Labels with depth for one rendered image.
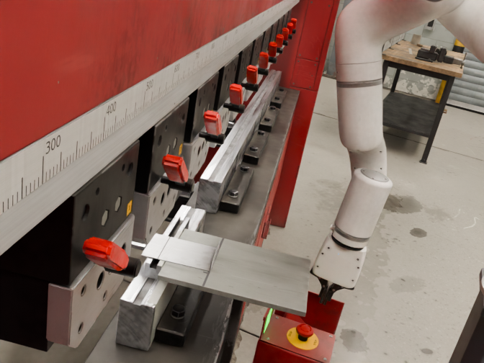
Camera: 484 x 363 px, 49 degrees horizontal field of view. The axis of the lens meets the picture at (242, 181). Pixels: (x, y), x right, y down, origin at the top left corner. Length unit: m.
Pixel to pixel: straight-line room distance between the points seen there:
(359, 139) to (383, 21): 0.23
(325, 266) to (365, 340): 1.45
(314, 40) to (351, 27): 1.97
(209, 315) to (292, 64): 2.15
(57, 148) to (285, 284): 0.67
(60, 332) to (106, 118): 0.19
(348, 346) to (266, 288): 1.63
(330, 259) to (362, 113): 0.34
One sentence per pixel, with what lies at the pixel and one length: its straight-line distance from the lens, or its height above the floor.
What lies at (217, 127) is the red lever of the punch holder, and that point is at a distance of 0.80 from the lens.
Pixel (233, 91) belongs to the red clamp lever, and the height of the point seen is 1.30.
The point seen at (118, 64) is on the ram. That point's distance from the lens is 0.46.
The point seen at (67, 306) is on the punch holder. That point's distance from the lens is 0.49.
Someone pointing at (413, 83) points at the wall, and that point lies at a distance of 8.54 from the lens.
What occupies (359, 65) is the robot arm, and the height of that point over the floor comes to 1.38.
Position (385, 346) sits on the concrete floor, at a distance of 2.66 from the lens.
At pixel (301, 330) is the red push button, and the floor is 0.81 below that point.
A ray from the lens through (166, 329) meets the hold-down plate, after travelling 0.98.
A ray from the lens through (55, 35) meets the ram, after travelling 0.36.
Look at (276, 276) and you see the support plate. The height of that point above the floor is 1.00.
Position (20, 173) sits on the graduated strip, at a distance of 0.35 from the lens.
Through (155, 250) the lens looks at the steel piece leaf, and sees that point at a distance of 1.01.
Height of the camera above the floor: 1.53
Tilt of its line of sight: 23 degrees down
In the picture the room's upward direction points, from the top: 11 degrees clockwise
